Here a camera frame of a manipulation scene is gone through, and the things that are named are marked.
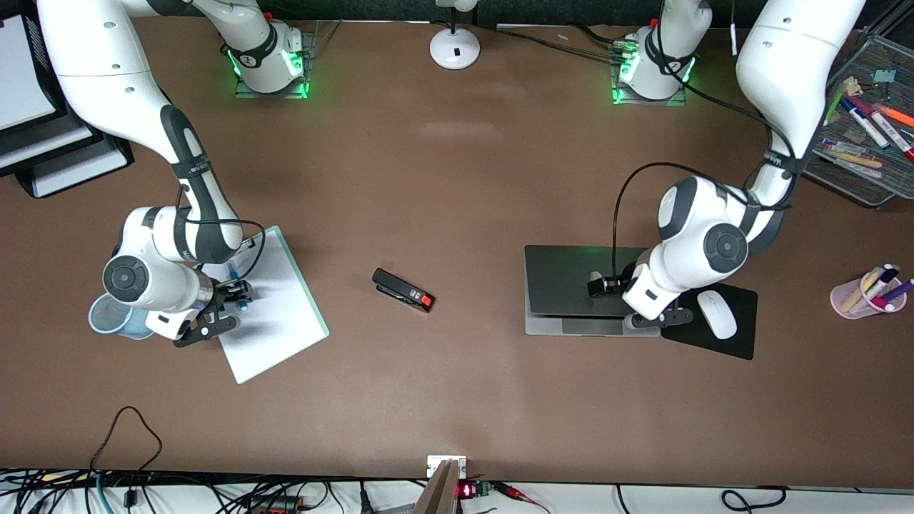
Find orange highlighter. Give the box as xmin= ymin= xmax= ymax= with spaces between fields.
xmin=875 ymin=102 xmax=914 ymax=129

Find black tiered document tray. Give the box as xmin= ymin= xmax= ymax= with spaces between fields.
xmin=0 ymin=13 xmax=135 ymax=199

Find silver laptop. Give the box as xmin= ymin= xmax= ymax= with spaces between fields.
xmin=523 ymin=245 xmax=662 ymax=338

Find white paper stack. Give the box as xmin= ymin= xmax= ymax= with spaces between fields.
xmin=0 ymin=14 xmax=61 ymax=133

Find beige pencil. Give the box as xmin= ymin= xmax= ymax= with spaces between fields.
xmin=841 ymin=268 xmax=885 ymax=313

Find red wire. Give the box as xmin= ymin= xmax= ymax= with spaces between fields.
xmin=493 ymin=483 xmax=552 ymax=514

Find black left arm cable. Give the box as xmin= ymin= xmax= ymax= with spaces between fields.
xmin=611 ymin=0 xmax=795 ymax=286

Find black cable bundle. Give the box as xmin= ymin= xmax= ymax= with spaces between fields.
xmin=493 ymin=21 xmax=640 ymax=65

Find black coiled cable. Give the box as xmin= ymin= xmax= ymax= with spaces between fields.
xmin=720 ymin=485 xmax=788 ymax=514

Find black looped thin cable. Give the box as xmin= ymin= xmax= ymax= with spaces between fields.
xmin=89 ymin=405 xmax=164 ymax=478

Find black orange power strip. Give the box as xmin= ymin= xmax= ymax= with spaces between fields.
xmin=246 ymin=495 xmax=308 ymax=514

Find white red-capped marker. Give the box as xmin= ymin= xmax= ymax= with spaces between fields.
xmin=866 ymin=107 xmax=914 ymax=163

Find green marker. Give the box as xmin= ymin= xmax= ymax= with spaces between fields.
xmin=823 ymin=77 xmax=855 ymax=128

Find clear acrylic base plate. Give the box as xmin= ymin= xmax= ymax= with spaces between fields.
xmin=611 ymin=43 xmax=688 ymax=108
xmin=234 ymin=20 xmax=342 ymax=100

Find pink mesh pen cup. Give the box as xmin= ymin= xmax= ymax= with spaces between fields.
xmin=830 ymin=268 xmax=908 ymax=321

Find white blue-capped marker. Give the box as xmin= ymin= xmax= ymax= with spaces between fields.
xmin=839 ymin=96 xmax=891 ymax=151

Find black wire mesh tray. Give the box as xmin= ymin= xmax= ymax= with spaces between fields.
xmin=801 ymin=29 xmax=914 ymax=210

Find tangled black cables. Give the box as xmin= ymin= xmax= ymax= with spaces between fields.
xmin=0 ymin=468 xmax=429 ymax=514

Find blue mesh pen cup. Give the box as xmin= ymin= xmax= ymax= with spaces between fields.
xmin=88 ymin=291 xmax=155 ymax=341

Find black orange stapler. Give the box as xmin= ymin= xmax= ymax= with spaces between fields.
xmin=371 ymin=268 xmax=436 ymax=313

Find white round lamp base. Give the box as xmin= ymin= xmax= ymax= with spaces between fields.
xmin=428 ymin=0 xmax=481 ymax=71

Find white computer mouse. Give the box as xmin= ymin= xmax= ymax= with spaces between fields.
xmin=696 ymin=289 xmax=738 ymax=341

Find black mouse pad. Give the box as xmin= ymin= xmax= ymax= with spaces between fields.
xmin=661 ymin=282 xmax=759 ymax=361

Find teal clipboard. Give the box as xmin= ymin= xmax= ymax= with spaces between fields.
xmin=214 ymin=225 xmax=331 ymax=386

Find purple marker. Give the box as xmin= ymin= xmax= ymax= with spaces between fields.
xmin=880 ymin=278 xmax=914 ymax=306

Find white paper sheet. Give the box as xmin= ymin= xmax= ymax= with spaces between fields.
xmin=218 ymin=232 xmax=322 ymax=383

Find white power outlet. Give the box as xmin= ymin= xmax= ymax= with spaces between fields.
xmin=426 ymin=455 xmax=467 ymax=480

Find white black-capped marker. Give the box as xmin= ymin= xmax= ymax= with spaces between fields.
xmin=866 ymin=263 xmax=902 ymax=301

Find wooden post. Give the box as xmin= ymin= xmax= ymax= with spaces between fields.
xmin=413 ymin=459 xmax=461 ymax=514

